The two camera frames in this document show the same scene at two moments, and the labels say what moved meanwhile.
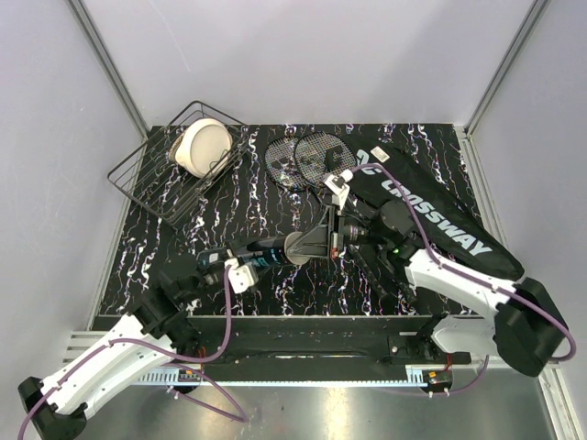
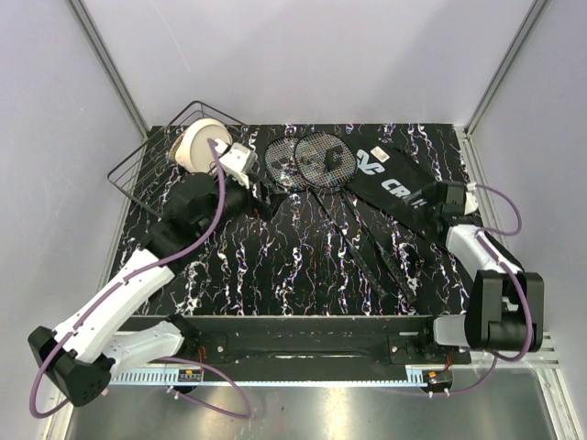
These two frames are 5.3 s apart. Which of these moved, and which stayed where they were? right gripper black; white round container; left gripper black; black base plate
Moved: left gripper black; right gripper black
Stayed: white round container; black base plate
